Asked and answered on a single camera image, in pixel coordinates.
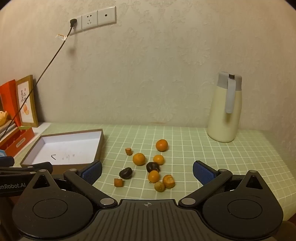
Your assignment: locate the square carrot piece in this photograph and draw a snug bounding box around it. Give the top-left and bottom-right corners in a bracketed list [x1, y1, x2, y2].
[114, 178, 124, 187]

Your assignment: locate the dark passion fruit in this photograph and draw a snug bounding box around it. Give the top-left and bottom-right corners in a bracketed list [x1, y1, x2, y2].
[119, 167, 133, 180]
[146, 162, 160, 173]

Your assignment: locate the carrot chunk with cut face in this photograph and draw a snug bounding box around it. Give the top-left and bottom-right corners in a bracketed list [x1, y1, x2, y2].
[163, 175, 176, 189]

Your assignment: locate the brownish green small fruit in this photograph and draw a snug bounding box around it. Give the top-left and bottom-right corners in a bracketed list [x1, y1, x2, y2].
[154, 181, 166, 192]

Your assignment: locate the small carrot cylinder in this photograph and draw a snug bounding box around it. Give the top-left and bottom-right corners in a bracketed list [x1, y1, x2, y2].
[125, 148, 132, 156]

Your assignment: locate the small orange kumquat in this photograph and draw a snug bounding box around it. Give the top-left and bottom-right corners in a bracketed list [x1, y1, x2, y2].
[153, 155, 165, 165]

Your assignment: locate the oval orange kumquat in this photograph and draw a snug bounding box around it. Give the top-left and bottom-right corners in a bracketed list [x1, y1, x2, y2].
[148, 170, 160, 183]

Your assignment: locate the large orange tangerine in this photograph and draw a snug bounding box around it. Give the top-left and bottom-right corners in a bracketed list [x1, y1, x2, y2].
[132, 153, 146, 166]

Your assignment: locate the orange red box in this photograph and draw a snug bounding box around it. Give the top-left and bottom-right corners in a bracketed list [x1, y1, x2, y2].
[0, 126, 35, 157]

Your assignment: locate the brown cardboard tray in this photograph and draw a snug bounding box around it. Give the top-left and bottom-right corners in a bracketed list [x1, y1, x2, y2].
[20, 129, 104, 174]

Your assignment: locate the stack of books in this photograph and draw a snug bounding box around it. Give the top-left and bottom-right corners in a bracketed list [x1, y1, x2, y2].
[0, 120, 16, 139]

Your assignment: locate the yellow plush toy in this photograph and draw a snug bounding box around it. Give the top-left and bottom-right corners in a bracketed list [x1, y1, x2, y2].
[0, 111, 8, 126]

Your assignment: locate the cream thermos jug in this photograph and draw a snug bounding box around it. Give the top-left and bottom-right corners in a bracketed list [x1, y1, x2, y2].
[207, 71, 242, 143]

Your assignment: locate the wooden picture frame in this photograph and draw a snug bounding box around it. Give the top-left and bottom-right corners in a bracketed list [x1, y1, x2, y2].
[16, 75, 39, 128]

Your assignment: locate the black power cable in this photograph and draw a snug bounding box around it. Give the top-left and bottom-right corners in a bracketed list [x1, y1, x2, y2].
[0, 18, 78, 142]

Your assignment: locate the white wall socket panel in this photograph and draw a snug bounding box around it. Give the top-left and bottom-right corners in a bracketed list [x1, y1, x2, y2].
[70, 6, 116, 35]

